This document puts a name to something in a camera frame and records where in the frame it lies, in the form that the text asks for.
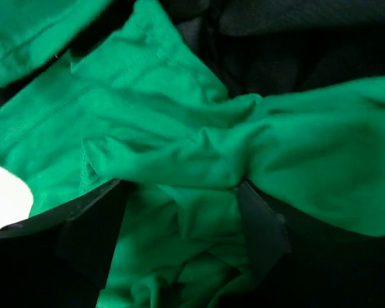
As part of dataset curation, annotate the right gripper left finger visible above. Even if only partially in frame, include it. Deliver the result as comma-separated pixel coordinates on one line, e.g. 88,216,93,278
0,180,128,308

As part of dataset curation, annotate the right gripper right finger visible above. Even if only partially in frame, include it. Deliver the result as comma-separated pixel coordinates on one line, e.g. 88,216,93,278
238,182,385,307

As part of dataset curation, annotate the green t shirt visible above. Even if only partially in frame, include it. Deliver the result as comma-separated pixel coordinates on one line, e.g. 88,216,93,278
0,1,385,307

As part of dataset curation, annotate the black t shirt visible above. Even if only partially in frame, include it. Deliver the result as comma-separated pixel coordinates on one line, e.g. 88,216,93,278
166,0,385,100

